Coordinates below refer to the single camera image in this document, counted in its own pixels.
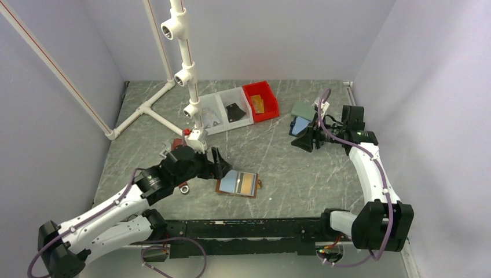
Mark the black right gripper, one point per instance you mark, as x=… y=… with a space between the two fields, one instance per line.
x=306 y=141

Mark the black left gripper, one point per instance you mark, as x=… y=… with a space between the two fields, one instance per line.
x=222 y=166

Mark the brown leather card holder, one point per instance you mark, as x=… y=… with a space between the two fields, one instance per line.
x=230 y=184

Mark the gold card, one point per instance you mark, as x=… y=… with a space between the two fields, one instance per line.
x=248 y=184

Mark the white vip card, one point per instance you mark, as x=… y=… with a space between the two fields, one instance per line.
x=211 y=118

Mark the black card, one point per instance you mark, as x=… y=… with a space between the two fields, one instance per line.
x=234 y=112

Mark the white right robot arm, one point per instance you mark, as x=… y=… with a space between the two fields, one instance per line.
x=384 y=221

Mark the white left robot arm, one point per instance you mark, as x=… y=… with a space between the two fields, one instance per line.
x=127 y=217

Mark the blue card holder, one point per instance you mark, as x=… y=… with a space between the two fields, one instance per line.
x=298 y=125

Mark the green card holder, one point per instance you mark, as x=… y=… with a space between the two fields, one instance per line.
x=303 y=110

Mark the dark red card holder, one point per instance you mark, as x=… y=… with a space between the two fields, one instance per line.
x=178 y=143

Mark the orange card in bin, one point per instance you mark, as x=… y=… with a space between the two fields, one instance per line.
x=258 y=104

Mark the clear left plastic bin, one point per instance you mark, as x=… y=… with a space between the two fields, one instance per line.
x=195 y=108

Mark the clear plastic bin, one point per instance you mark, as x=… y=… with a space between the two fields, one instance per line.
x=234 y=95
x=195 y=108

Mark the clear middle plastic bin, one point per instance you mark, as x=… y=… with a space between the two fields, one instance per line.
x=234 y=95

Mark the red plastic bin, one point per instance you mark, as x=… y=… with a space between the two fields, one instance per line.
x=270 y=101

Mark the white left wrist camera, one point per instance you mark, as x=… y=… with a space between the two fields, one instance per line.
x=196 y=139

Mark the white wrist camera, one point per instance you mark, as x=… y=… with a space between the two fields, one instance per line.
x=321 y=106
x=196 y=139

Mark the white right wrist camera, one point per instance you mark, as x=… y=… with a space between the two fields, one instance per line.
x=321 y=106

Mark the adjustable wrench red handle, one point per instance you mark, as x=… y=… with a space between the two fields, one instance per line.
x=184 y=187

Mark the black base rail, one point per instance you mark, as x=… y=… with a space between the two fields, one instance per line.
x=301 y=236

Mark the white pvc pipe frame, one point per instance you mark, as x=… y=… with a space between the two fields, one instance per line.
x=145 y=108

